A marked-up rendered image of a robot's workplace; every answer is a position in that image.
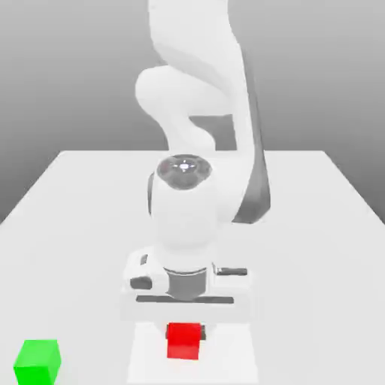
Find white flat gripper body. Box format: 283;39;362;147
120;293;253;324

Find small red cube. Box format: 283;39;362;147
165;322;202;361

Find small green cube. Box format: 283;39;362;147
12;338;62;385

